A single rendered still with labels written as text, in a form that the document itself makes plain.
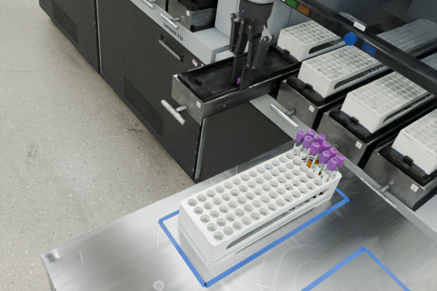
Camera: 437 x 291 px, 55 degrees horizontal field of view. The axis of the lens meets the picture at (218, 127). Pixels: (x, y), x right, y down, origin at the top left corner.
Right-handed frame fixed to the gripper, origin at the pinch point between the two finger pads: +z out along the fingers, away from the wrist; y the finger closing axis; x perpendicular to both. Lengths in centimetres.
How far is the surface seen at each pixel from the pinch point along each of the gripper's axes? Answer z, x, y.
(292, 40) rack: -1.8, -21.9, 4.0
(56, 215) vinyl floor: 84, 39, 46
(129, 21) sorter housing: 27, -12, 79
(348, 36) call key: -14.4, -16.7, -15.3
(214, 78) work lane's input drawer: 3.9, 4.1, 5.3
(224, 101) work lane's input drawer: 5.3, 6.5, -2.2
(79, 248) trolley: 2, 54, -23
